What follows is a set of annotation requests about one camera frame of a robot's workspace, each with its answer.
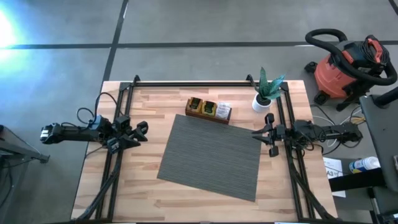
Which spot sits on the orange black shop vacuum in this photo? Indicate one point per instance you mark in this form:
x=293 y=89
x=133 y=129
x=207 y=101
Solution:
x=332 y=77

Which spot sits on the black metal stand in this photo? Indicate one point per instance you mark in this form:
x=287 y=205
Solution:
x=18 y=152

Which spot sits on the black aluminium table frame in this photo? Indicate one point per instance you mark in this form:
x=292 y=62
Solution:
x=202 y=84

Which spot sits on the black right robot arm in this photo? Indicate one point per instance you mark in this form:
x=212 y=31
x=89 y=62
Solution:
x=329 y=135

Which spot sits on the grey woven placemat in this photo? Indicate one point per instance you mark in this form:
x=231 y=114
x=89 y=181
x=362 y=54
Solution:
x=211 y=155

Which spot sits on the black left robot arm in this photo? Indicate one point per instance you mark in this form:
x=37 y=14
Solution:
x=71 y=133

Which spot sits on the green snake plant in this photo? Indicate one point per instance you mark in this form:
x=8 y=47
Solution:
x=267 y=87

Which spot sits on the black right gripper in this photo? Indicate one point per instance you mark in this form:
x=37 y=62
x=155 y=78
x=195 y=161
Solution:
x=280 y=133

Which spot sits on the white round plant pot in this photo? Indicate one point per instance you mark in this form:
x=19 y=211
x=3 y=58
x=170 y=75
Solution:
x=260 y=106

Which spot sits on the black metal beam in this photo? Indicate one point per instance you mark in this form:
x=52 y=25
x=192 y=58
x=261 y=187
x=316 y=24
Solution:
x=354 y=180

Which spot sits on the white blue spray can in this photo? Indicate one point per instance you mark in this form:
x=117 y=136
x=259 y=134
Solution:
x=365 y=164

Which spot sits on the dark grey equipment stand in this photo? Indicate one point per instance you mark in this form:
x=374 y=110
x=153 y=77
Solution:
x=382 y=130

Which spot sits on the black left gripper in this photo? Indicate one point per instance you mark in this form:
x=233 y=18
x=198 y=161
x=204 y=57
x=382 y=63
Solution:
x=122 y=124

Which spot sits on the yellow green foil tea packet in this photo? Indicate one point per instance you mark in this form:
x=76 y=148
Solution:
x=209 y=108

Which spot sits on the orange white paper tea packet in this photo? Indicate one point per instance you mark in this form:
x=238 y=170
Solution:
x=223 y=110

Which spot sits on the white paper sheet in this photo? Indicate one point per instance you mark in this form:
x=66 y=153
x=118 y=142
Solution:
x=332 y=169

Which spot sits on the brown wooden tea organizer box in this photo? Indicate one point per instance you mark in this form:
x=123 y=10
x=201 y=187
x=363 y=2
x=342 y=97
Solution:
x=206 y=117

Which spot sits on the orange red foil tea packet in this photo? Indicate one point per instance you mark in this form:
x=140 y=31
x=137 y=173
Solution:
x=195 y=103

